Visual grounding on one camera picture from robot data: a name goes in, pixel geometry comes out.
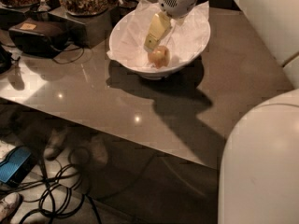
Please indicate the grey metal stand box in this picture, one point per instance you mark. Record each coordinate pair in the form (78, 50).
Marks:
(85, 31)

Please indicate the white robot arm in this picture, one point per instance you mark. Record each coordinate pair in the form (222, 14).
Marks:
(259, 177)

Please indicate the blue foot pedal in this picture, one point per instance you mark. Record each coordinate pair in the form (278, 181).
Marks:
(16, 166)

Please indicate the white shoe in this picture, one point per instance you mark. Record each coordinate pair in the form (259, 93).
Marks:
(9, 204)

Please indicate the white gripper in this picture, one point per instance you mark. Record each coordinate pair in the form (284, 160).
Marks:
(177, 3)

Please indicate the metal serving scoop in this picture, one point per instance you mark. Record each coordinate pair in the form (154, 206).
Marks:
(43, 6)

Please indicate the black VR headset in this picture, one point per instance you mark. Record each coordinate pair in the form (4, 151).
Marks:
(39, 38)

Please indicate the dark cup with spoon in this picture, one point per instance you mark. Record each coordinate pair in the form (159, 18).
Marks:
(124, 3)

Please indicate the white paper liner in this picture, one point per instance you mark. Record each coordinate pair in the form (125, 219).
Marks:
(134, 38)

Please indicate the yellow-red apple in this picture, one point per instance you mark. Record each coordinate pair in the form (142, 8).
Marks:
(159, 57)

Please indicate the white bowl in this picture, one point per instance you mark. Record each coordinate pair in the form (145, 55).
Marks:
(162, 71)

